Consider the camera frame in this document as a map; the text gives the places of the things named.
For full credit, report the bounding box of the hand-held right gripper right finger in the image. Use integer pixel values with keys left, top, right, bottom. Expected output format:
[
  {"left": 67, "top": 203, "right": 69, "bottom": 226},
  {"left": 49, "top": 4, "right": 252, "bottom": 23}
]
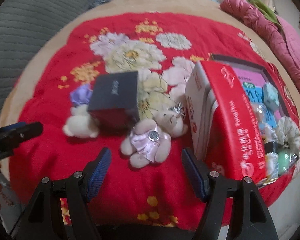
[{"left": 181, "top": 147, "right": 278, "bottom": 240}]

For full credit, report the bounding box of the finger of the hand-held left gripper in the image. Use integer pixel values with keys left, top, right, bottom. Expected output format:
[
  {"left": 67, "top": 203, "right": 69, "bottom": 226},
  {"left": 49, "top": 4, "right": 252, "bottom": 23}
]
[
  {"left": 0, "top": 121, "right": 28, "bottom": 131},
  {"left": 0, "top": 122, "right": 44, "bottom": 153}
]

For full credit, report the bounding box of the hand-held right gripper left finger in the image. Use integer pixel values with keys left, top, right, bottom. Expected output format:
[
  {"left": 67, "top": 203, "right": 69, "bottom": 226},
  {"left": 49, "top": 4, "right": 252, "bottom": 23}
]
[{"left": 19, "top": 147, "right": 112, "bottom": 240}]

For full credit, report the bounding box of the beige plush bear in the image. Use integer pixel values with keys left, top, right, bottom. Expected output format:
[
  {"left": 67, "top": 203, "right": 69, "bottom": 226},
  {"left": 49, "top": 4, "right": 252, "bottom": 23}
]
[{"left": 120, "top": 102, "right": 188, "bottom": 168}]

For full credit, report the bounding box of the green puff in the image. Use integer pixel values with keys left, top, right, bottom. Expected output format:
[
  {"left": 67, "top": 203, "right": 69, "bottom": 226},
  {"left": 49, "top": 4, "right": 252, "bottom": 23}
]
[{"left": 277, "top": 150, "right": 294, "bottom": 175}]

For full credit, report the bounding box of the teal tissue packet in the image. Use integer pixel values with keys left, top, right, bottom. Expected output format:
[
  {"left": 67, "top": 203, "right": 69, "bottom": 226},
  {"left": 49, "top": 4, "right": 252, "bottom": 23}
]
[{"left": 262, "top": 82, "right": 280, "bottom": 110}]

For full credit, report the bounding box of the pink box lid tray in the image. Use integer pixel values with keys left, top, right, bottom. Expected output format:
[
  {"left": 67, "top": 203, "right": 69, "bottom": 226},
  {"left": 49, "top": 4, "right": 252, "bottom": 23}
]
[{"left": 209, "top": 53, "right": 300, "bottom": 189}]

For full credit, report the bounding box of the red floral blanket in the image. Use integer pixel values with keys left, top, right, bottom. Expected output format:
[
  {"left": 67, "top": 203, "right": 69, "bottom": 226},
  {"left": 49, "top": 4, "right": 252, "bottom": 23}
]
[{"left": 10, "top": 11, "right": 300, "bottom": 230}]

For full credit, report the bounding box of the white plush bear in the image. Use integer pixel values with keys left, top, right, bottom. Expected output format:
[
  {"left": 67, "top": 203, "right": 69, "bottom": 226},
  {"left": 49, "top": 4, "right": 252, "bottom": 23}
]
[{"left": 62, "top": 104, "right": 99, "bottom": 138}]

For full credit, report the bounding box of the red tissue pack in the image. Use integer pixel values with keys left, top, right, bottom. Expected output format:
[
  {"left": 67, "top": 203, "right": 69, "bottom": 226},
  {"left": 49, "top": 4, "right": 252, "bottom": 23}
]
[{"left": 185, "top": 60, "right": 268, "bottom": 188}]

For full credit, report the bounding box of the dark blue box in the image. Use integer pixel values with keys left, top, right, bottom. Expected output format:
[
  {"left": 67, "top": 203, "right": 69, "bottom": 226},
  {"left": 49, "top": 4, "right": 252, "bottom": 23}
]
[{"left": 87, "top": 70, "right": 140, "bottom": 128}]

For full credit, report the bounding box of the grey quilted headboard cushion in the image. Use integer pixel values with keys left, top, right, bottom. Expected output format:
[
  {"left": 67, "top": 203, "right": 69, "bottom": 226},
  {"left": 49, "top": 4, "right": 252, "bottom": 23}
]
[{"left": 0, "top": 0, "right": 100, "bottom": 130}]

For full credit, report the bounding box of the pink and blue book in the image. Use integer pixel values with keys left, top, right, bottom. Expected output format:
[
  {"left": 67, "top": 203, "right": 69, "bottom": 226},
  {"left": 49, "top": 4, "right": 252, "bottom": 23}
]
[{"left": 234, "top": 67, "right": 283, "bottom": 130}]

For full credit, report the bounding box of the blue patterned cloth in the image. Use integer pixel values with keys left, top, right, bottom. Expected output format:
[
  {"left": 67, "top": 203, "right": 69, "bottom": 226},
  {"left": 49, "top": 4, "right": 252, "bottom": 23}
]
[{"left": 89, "top": 0, "right": 115, "bottom": 9}]

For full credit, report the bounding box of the pink quilt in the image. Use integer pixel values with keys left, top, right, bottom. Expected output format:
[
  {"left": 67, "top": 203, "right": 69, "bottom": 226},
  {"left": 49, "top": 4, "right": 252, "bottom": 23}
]
[{"left": 219, "top": 0, "right": 300, "bottom": 110}]

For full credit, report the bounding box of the beige bed sheet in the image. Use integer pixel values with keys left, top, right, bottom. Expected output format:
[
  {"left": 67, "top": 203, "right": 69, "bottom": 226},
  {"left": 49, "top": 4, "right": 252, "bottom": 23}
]
[{"left": 0, "top": 0, "right": 300, "bottom": 210}]

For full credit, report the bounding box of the green cloth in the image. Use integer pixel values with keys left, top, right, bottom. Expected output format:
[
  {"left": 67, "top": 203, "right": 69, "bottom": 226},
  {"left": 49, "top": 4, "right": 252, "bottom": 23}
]
[{"left": 250, "top": 0, "right": 280, "bottom": 28}]

